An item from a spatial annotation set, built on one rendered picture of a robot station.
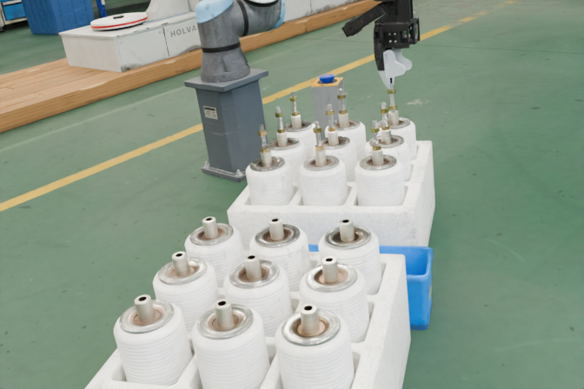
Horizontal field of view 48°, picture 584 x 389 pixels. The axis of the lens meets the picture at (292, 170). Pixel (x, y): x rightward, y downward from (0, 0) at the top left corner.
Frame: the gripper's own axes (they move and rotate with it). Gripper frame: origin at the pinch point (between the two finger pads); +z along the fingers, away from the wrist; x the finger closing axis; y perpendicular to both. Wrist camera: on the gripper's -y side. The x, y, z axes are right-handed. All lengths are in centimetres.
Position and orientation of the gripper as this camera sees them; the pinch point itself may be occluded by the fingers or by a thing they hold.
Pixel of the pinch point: (387, 82)
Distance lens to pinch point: 151.5
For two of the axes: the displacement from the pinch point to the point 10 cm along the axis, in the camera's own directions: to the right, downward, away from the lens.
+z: 1.3, 9.2, 3.7
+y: 8.6, 0.8, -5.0
